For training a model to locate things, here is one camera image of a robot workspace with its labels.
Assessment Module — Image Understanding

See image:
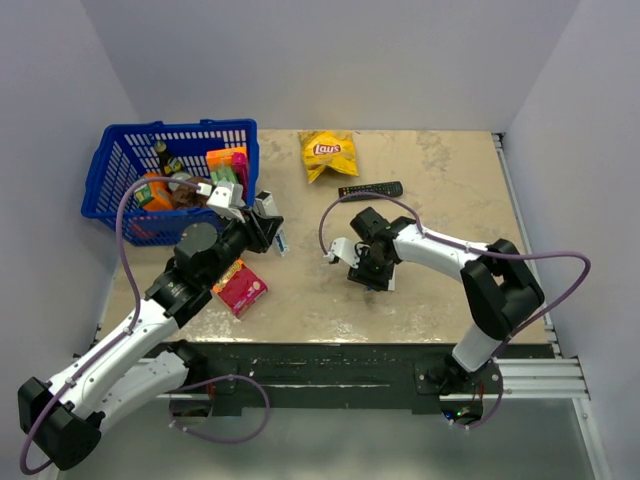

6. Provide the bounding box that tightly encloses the pink orange candy box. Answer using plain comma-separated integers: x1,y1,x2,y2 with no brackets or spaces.
212,259,268,319

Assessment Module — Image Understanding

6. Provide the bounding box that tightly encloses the orange green snack box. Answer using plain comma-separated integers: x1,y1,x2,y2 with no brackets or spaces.
206,146,249,187

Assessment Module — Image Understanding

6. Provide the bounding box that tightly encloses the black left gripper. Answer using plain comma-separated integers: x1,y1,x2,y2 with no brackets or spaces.
204,205,283,287

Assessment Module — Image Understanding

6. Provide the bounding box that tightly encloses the black TV remote control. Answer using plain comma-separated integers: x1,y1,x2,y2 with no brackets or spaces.
338,181,404,201

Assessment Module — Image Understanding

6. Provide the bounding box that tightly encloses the dark glass bottle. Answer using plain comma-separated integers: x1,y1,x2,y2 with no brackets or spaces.
153,140,187,177

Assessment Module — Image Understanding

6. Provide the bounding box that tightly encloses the aluminium frame rail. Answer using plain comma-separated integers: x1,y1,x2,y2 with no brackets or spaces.
491,132,614,480

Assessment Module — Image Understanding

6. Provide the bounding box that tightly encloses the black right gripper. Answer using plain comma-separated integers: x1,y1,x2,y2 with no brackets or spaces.
348,245,396,292

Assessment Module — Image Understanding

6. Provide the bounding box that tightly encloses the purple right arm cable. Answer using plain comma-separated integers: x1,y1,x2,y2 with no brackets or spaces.
318,191,592,431

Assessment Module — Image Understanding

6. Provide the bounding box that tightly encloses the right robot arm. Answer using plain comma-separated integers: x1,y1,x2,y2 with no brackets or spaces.
348,207,545,395

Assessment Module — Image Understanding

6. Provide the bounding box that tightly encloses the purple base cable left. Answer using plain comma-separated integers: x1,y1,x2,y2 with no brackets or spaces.
168,373,271,444

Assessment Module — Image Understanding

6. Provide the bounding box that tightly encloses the brown round package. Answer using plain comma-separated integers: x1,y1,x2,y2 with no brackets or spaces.
171,184,207,210

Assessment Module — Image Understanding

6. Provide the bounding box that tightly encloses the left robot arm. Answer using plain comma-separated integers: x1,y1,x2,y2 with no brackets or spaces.
17,210,283,475

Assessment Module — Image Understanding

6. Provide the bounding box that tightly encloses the blue plastic shopping basket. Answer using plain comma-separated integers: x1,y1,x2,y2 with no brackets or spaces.
80,118,260,247

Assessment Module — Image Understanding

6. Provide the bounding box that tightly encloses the yellow Lays chips bag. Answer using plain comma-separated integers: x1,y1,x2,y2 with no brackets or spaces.
298,130,359,184

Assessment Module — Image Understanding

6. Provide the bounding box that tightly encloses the white remote control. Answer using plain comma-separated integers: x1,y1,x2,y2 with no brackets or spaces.
254,190,290,258

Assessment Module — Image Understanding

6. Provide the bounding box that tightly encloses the orange juice carton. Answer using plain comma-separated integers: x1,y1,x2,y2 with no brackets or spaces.
133,172,173,211

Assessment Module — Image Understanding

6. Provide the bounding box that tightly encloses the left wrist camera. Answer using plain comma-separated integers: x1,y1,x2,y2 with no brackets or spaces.
196,181,246,223

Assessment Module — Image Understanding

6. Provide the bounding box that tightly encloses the white remote battery cover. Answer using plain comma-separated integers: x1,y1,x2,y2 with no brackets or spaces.
387,267,396,292

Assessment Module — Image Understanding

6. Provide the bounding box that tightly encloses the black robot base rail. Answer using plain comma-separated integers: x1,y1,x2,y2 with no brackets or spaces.
148,340,501,416

